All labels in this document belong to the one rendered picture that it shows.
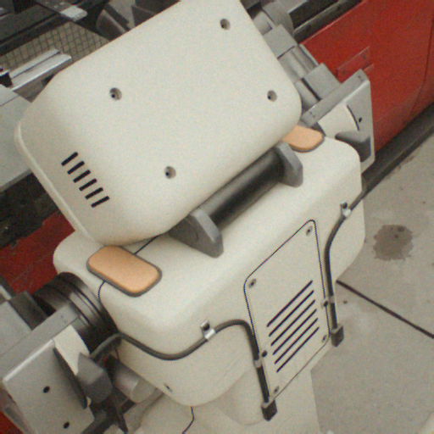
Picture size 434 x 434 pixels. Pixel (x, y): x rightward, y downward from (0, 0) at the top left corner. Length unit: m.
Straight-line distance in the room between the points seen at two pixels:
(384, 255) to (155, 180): 1.76
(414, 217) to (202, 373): 1.84
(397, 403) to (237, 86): 1.45
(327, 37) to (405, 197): 0.81
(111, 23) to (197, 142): 0.47
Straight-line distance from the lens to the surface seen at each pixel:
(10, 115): 1.23
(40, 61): 1.42
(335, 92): 0.79
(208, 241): 0.57
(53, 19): 1.69
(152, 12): 0.90
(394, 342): 2.05
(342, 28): 1.87
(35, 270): 1.41
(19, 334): 0.59
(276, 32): 0.81
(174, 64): 0.57
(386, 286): 2.18
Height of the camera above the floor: 1.67
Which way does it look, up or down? 44 degrees down
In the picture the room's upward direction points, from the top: 7 degrees counter-clockwise
